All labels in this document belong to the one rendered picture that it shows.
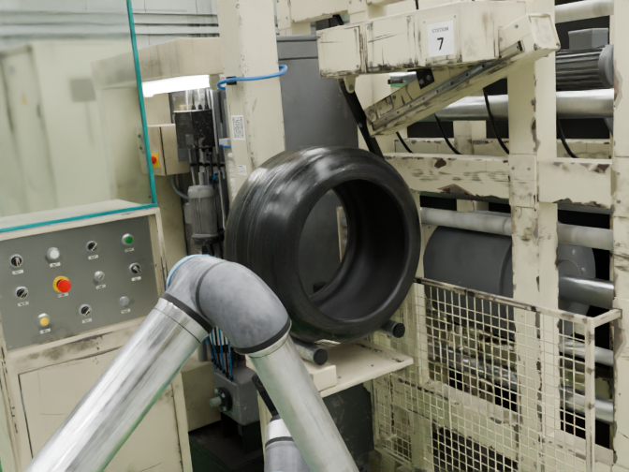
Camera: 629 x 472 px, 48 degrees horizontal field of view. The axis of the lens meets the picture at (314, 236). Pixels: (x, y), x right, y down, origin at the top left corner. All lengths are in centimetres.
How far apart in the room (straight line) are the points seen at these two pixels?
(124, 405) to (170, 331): 15
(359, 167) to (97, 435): 99
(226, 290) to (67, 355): 118
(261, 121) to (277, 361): 104
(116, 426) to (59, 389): 107
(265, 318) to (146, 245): 123
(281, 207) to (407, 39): 56
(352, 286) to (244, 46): 80
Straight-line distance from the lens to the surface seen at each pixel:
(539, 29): 189
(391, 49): 200
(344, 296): 225
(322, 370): 195
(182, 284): 134
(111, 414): 132
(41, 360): 234
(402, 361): 213
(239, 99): 218
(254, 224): 184
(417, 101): 212
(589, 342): 189
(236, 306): 124
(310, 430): 138
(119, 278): 241
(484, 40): 188
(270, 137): 219
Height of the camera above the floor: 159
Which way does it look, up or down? 11 degrees down
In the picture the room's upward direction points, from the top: 5 degrees counter-clockwise
